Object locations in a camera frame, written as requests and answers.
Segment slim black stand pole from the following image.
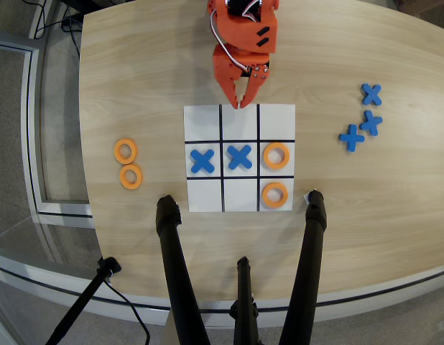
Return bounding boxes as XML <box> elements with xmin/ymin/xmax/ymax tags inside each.
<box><xmin>45</xmin><ymin>256</ymin><xmax>123</xmax><ymax>345</ymax></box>

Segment black stand cable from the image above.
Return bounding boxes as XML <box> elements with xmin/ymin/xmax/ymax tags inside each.
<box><xmin>102</xmin><ymin>279</ymin><xmax>152</xmax><ymax>345</ymax></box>

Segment orange foam ring piece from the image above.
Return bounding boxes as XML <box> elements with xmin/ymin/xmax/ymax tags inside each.
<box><xmin>261</xmin><ymin>181</ymin><xmax>290</xmax><ymax>209</ymax></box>
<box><xmin>113</xmin><ymin>137</ymin><xmax>139</xmax><ymax>165</ymax></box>
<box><xmin>119</xmin><ymin>163</ymin><xmax>144</xmax><ymax>190</ymax></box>
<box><xmin>262</xmin><ymin>142</ymin><xmax>292</xmax><ymax>170</ymax></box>

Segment thin black tripod leg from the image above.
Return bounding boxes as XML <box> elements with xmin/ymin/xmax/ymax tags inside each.
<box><xmin>228</xmin><ymin>255</ymin><xmax>261</xmax><ymax>345</ymax></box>

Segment white tic-tac-toe grid sheet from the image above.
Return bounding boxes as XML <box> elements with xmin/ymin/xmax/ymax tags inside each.
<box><xmin>183</xmin><ymin>103</ymin><xmax>297</xmax><ymax>213</ymax></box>

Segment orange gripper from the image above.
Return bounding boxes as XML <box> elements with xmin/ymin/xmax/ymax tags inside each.
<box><xmin>212</xmin><ymin>14</ymin><xmax>279</xmax><ymax>110</ymax></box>

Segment white glass partition frame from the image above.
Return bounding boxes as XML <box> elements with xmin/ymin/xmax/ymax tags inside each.
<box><xmin>0</xmin><ymin>30</ymin><xmax>94</xmax><ymax>220</ymax></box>

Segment black floor cables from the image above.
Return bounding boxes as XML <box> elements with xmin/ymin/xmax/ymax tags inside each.
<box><xmin>27</xmin><ymin>0</ymin><xmax>83</xmax><ymax>55</ymax></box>

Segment blue foam cross piece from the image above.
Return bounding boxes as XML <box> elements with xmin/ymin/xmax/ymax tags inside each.
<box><xmin>227</xmin><ymin>144</ymin><xmax>253</xmax><ymax>171</ymax></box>
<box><xmin>190</xmin><ymin>148</ymin><xmax>216</xmax><ymax>174</ymax></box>
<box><xmin>361</xmin><ymin>83</ymin><xmax>383</xmax><ymax>107</ymax></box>
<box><xmin>338</xmin><ymin>124</ymin><xmax>366</xmax><ymax>152</ymax></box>
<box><xmin>359</xmin><ymin>109</ymin><xmax>384</xmax><ymax>137</ymax></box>

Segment thick black tripod leg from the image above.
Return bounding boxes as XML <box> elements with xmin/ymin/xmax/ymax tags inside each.
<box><xmin>278</xmin><ymin>189</ymin><xmax>328</xmax><ymax>345</ymax></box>
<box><xmin>155</xmin><ymin>194</ymin><xmax>211</xmax><ymax>345</ymax></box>

